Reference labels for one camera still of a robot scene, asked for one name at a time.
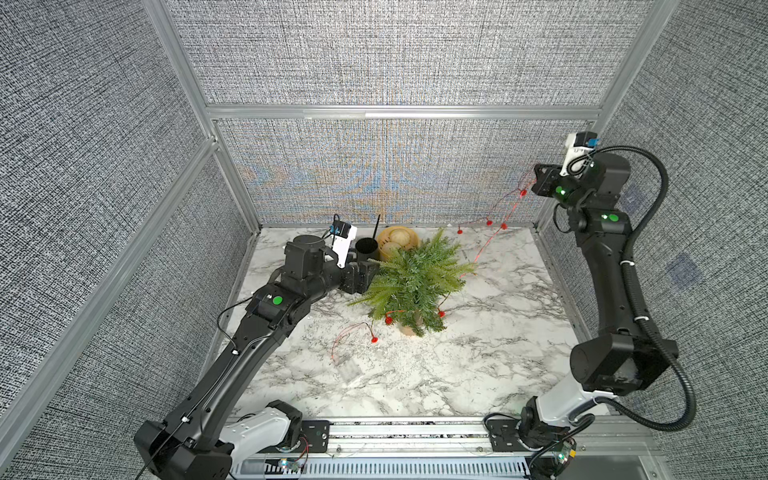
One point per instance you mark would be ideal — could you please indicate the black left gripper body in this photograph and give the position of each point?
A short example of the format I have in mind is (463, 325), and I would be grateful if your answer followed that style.
(347, 281)

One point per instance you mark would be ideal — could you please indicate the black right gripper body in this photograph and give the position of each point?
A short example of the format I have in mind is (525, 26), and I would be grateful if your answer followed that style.
(555, 187)

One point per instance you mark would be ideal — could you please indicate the small green christmas tree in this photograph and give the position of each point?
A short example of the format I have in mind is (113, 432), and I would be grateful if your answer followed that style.
(411, 286)

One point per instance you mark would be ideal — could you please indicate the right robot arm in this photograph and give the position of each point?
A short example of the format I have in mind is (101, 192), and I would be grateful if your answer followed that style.
(628, 354)

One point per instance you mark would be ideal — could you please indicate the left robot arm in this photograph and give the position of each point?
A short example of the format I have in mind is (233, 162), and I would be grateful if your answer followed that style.
(195, 440)

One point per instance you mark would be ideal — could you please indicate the black ceramic mug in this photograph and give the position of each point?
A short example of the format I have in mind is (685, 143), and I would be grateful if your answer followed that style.
(367, 249)

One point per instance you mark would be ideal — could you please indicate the yellow bamboo steamer basket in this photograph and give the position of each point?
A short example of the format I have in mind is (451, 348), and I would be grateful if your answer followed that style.
(395, 238)

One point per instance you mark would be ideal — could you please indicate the clear battery box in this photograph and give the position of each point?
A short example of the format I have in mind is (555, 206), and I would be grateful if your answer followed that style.
(348, 369)

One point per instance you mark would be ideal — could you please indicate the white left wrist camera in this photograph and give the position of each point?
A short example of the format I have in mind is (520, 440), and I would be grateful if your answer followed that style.
(343, 235)

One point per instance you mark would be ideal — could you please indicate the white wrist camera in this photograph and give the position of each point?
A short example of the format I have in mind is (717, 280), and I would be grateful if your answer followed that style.
(343, 235)
(578, 147)

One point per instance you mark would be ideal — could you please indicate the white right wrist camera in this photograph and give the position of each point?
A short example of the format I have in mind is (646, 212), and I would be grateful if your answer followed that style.
(578, 147)

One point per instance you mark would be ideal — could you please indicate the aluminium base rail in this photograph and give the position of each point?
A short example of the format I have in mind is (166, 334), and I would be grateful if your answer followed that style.
(455, 448)

